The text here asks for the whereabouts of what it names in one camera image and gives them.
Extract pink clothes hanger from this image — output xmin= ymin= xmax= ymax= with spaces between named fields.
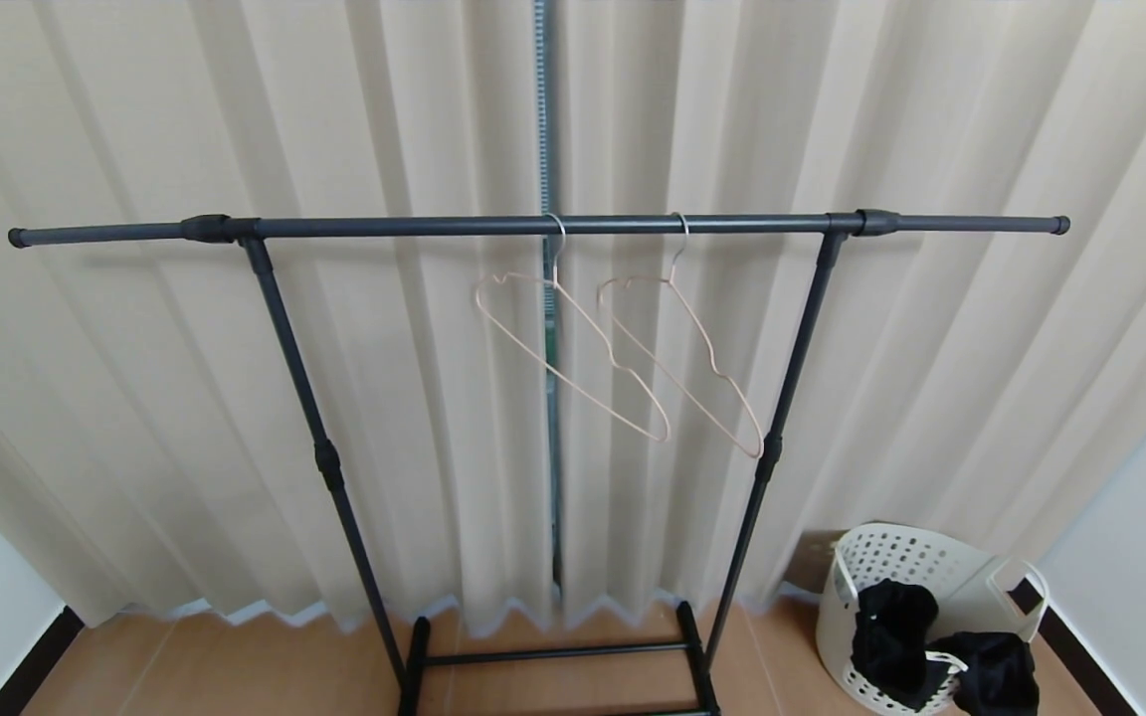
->
xmin=597 ymin=211 xmax=766 ymax=461
xmin=475 ymin=213 xmax=672 ymax=446

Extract black drawstring shorts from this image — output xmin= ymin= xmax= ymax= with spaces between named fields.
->
xmin=850 ymin=580 xmax=942 ymax=710

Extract black clothes rack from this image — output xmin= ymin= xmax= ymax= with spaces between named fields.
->
xmin=8 ymin=208 xmax=1072 ymax=716

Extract white laundry basket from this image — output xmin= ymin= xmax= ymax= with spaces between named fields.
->
xmin=816 ymin=522 xmax=1051 ymax=716

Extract black garment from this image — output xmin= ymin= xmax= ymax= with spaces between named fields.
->
xmin=926 ymin=630 xmax=1041 ymax=716

